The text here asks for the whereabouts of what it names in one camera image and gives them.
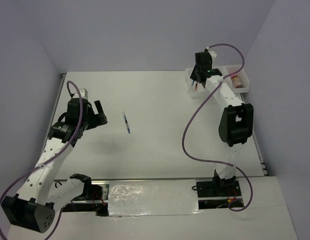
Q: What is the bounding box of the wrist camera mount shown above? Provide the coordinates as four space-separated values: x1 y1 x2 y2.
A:
204 47 217 60
73 88 89 100

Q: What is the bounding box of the clear three-compartment organizer tray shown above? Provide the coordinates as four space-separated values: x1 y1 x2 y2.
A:
185 64 250 99

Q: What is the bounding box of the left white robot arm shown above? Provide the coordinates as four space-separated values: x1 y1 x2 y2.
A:
1 97 108 233

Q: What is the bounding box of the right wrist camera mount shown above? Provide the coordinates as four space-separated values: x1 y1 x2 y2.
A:
204 47 217 60

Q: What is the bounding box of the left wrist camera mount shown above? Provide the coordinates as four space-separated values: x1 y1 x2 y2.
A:
73 88 89 100

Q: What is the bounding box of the silver foil sheet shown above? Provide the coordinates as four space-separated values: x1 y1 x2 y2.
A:
108 179 201 217

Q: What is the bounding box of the aluminium rail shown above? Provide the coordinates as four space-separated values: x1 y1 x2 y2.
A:
57 176 266 182

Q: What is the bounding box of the dark blue pen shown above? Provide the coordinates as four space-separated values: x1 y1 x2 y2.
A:
122 111 131 134

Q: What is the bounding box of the pink-capped clear tube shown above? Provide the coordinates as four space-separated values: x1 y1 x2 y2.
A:
230 74 244 89

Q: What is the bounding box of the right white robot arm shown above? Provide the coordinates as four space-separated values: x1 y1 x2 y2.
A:
190 49 254 196

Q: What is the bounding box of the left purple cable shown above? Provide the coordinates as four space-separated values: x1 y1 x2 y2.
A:
0 80 83 238

